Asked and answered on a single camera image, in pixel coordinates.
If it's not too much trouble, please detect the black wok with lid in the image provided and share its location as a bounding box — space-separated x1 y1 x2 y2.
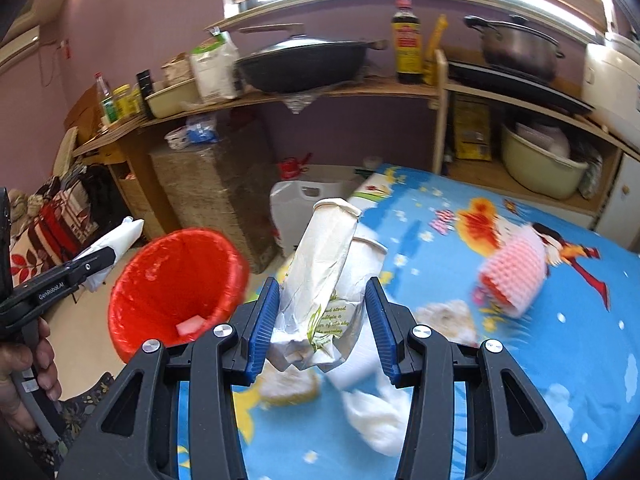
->
235 23 388 94

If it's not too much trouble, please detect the person's left hand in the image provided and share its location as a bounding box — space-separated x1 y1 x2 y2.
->
0 316 64 434

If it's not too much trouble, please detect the cream basin in cabinet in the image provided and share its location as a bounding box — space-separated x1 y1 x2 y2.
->
501 126 588 200

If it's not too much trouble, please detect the white cabinet door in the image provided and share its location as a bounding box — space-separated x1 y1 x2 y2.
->
596 155 640 250

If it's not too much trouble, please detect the red trash bin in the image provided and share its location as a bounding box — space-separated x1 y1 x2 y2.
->
107 228 250 363

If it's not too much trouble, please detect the brown paper bag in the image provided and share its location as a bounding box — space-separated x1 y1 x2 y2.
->
162 52 193 87

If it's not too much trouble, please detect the yellow package in cabinet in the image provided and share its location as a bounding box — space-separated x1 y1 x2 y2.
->
452 94 492 162

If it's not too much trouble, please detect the yellow jar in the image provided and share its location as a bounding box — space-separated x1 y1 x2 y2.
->
113 84 134 120

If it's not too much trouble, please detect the white tissue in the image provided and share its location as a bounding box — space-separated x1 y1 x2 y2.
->
74 217 144 292

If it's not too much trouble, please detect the blue salt bag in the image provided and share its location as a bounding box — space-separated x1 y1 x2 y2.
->
186 113 219 144

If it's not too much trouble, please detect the cream basin on shelf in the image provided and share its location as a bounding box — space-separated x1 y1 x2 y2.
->
145 78 202 119

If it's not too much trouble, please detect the white flour bag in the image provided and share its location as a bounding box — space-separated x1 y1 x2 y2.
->
189 28 241 103

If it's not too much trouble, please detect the small pink foam fruit net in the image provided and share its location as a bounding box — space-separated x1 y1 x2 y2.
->
478 228 547 318

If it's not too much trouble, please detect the wooden kitchen shelf unit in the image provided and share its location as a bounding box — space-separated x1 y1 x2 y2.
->
75 76 639 230

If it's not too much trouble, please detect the white foam block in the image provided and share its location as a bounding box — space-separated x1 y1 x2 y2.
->
176 315 205 338

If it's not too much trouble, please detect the wrapped woven box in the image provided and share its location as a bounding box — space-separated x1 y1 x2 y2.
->
150 127 278 274

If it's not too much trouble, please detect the white rice cooker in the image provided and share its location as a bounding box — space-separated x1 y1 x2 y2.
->
582 32 640 150

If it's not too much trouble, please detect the dark soy sauce bottle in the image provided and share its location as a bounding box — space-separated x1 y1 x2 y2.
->
392 0 423 84

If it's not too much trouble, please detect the white paper bag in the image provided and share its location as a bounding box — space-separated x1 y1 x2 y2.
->
268 198 361 372

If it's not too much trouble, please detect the white napkin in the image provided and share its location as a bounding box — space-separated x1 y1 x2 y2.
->
342 372 411 457

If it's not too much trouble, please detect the printed white paper cup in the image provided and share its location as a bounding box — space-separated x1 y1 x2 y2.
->
326 226 387 390

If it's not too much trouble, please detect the clear vinegar bottle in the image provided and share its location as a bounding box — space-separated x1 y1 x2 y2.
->
96 73 118 125

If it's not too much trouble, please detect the steel cooking pot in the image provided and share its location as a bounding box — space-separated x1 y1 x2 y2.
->
463 15 565 84

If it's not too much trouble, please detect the white pearl rice bag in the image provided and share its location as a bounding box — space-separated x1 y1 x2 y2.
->
269 180 359 257

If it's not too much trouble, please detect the yellow scrub sponge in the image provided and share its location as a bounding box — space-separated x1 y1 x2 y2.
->
413 299 478 347
257 361 320 406

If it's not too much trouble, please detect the yellow snack packet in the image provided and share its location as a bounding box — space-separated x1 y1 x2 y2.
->
423 14 448 86

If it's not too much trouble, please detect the black induction cooktop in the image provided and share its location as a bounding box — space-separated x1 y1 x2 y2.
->
449 61 594 116

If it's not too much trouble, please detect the blue cartoon tablecloth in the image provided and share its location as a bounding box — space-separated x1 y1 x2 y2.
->
234 165 639 479

